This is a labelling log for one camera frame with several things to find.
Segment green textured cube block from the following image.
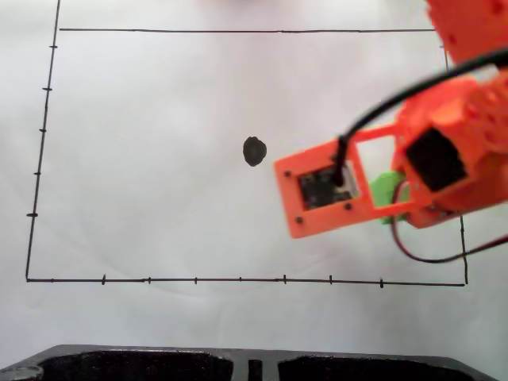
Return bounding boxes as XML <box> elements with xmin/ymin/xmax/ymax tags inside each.
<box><xmin>368</xmin><ymin>170</ymin><xmax>412</xmax><ymax>226</ymax></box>

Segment black marker dot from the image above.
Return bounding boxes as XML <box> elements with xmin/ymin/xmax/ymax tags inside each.
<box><xmin>242</xmin><ymin>136</ymin><xmax>267</xmax><ymax>167</ymax></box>

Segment black metal stand base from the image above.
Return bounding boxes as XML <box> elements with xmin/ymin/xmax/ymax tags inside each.
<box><xmin>0</xmin><ymin>344</ymin><xmax>508</xmax><ymax>381</ymax></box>

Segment black camera cable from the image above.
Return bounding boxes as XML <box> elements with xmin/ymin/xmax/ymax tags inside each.
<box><xmin>331</xmin><ymin>47</ymin><xmax>508</xmax><ymax>187</ymax></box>

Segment red and black motor wire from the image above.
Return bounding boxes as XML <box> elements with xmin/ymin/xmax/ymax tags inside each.
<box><xmin>390</xmin><ymin>180</ymin><xmax>508</xmax><ymax>265</ymax></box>

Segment orange mounted camera module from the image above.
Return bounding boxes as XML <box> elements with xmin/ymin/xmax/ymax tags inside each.
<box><xmin>272</xmin><ymin>122</ymin><xmax>414</xmax><ymax>240</ymax></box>

